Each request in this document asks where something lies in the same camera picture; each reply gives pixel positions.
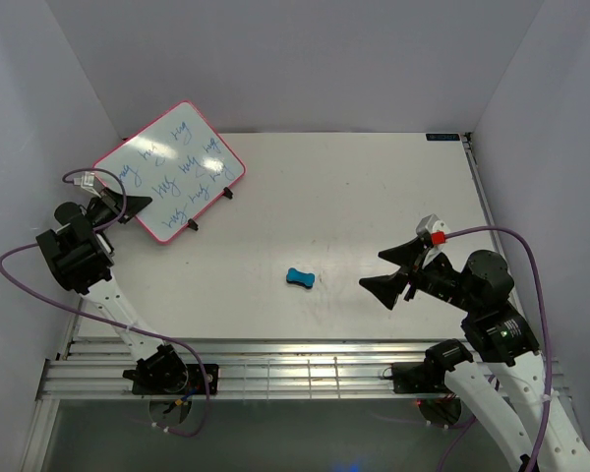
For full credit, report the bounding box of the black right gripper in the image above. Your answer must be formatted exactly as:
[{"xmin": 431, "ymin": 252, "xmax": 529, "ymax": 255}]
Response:
[{"xmin": 357, "ymin": 235, "xmax": 478, "ymax": 312}]

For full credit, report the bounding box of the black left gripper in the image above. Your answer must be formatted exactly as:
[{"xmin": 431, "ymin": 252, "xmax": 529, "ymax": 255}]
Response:
[{"xmin": 88, "ymin": 187, "xmax": 153, "ymax": 232}]

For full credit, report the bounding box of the pink framed whiteboard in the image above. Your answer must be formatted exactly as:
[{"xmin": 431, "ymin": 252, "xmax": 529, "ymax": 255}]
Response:
[{"xmin": 94, "ymin": 101, "xmax": 246, "ymax": 244}]

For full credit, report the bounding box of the blue bone-shaped eraser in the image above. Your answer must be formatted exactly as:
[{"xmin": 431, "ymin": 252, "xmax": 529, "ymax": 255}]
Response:
[{"xmin": 285, "ymin": 267, "xmax": 316, "ymax": 289}]

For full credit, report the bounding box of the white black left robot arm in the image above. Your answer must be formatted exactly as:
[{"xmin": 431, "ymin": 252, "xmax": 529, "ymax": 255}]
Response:
[{"xmin": 36, "ymin": 187, "xmax": 189, "ymax": 393}]

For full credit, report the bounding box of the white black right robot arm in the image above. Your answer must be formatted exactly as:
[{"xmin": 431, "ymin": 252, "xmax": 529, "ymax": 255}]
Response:
[{"xmin": 359, "ymin": 232, "xmax": 590, "ymax": 471}]

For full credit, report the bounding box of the blue right corner label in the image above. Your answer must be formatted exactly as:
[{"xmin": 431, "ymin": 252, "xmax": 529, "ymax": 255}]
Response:
[{"xmin": 425, "ymin": 133, "xmax": 460, "ymax": 142}]

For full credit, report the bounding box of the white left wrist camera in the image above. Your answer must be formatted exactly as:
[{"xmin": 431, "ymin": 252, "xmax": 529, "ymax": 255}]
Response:
[{"xmin": 73, "ymin": 172, "xmax": 99, "ymax": 197}]

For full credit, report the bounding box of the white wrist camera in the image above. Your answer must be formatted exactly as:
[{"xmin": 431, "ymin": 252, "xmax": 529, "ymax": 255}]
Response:
[
  {"xmin": 73, "ymin": 172, "xmax": 99, "ymax": 197},
  {"xmin": 416, "ymin": 213, "xmax": 449, "ymax": 267}
]

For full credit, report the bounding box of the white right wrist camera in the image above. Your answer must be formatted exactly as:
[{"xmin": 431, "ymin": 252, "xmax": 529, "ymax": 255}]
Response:
[{"xmin": 416, "ymin": 213, "xmax": 449, "ymax": 267}]

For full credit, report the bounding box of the black wire easel stand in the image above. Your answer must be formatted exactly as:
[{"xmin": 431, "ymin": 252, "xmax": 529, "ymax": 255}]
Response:
[{"xmin": 186, "ymin": 187, "xmax": 234, "ymax": 232}]

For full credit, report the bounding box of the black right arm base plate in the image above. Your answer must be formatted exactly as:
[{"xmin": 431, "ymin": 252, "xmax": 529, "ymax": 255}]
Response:
[{"xmin": 381, "ymin": 363, "xmax": 462, "ymax": 428}]

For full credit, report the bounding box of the aluminium rail frame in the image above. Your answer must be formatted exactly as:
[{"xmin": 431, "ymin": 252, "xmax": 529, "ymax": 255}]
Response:
[{"xmin": 19, "ymin": 131, "xmax": 590, "ymax": 472}]

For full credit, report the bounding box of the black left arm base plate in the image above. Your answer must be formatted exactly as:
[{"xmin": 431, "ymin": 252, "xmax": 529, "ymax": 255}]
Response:
[{"xmin": 122, "ymin": 364, "xmax": 219, "ymax": 397}]

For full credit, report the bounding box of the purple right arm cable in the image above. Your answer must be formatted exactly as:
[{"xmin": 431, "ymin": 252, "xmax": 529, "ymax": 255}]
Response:
[{"xmin": 373, "ymin": 225, "xmax": 555, "ymax": 472}]

